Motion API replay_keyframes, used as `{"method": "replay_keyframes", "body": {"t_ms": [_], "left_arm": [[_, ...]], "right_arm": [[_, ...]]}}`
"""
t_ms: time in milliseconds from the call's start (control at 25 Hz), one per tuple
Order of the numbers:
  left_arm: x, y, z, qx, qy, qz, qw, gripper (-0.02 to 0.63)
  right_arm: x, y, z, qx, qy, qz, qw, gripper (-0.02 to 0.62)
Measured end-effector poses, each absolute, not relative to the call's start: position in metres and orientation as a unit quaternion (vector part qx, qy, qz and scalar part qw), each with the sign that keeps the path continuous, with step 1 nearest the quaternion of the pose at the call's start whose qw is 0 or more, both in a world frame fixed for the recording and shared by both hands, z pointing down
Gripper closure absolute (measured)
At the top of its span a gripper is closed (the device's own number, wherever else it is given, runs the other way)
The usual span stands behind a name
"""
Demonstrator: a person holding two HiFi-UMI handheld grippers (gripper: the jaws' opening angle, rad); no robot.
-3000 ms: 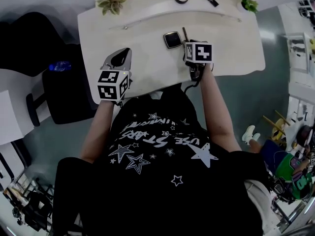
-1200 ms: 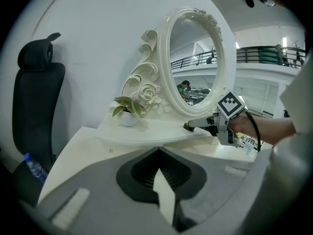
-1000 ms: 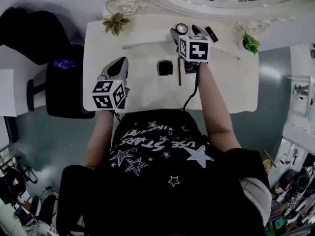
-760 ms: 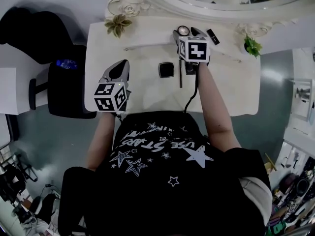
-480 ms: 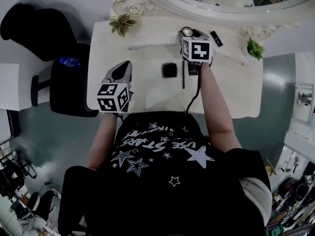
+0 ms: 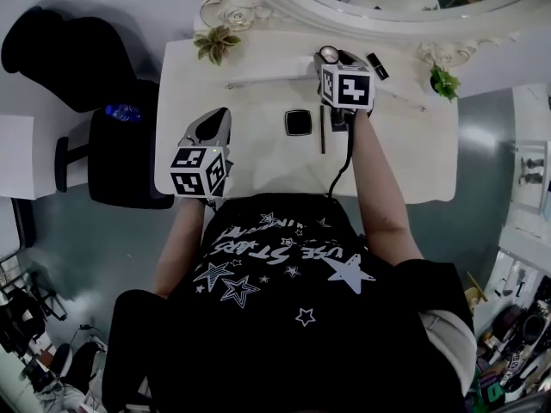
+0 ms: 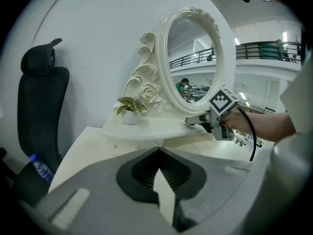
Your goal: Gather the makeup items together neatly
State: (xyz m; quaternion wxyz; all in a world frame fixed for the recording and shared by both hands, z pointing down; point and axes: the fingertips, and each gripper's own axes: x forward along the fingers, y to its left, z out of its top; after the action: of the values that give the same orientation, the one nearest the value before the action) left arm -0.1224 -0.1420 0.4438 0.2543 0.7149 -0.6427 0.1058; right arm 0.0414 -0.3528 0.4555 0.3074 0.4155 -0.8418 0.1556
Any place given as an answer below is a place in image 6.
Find black star-print t-shirt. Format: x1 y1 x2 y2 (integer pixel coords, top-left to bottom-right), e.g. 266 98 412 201
101 192 474 413

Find yellow wooden stool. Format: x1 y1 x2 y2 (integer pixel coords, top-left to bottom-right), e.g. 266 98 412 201
464 270 490 305

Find white cluttered shelf unit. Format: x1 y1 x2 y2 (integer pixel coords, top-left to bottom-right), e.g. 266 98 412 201
468 82 551 404

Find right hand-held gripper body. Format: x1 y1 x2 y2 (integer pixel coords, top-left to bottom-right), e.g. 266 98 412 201
310 47 377 134

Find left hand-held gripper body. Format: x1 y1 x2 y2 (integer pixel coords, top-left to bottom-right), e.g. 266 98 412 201
169 106 236 200

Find white side table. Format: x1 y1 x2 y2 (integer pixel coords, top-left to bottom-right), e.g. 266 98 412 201
0 79 94 200

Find person's left forearm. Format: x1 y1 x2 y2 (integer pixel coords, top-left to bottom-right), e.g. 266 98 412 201
152 194 207 299

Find pile of black equipment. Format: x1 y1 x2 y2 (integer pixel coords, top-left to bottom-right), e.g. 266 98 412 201
0 247 108 413

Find bright green potted plant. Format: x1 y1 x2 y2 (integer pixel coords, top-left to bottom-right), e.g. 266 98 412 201
429 65 461 102

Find black square compact case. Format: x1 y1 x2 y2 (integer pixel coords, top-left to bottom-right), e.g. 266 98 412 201
284 108 313 137

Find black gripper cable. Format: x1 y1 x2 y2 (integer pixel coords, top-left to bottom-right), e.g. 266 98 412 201
327 114 358 200

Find person's right forearm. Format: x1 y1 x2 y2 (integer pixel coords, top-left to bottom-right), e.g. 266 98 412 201
350 109 425 266

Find light grey trousers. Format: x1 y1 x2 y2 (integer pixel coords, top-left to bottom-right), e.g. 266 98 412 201
419 310 477 398

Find white oval carved mirror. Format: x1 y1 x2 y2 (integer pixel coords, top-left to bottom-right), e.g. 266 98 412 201
193 0 551 66

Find pale leafy potted plant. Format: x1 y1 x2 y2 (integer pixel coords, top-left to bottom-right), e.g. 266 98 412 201
192 24 242 66

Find blue water bottle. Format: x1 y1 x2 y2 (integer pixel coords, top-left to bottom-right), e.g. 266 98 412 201
104 103 142 123

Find white vanity table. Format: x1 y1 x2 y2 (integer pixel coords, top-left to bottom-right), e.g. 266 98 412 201
153 28 460 206

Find black lipstick tube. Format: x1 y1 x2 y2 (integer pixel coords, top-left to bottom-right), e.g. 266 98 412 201
366 52 390 80

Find black office chair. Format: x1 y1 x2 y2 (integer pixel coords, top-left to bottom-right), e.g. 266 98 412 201
0 6 176 210

